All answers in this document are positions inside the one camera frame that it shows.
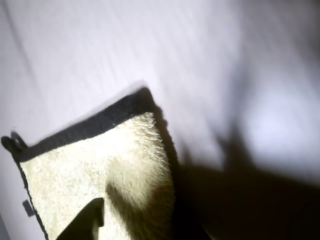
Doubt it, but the beige fluffy towel black trim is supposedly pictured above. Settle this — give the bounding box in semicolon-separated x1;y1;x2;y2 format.
0;86;181;240

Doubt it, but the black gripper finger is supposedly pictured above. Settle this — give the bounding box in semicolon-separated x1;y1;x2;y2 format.
56;196;106;240

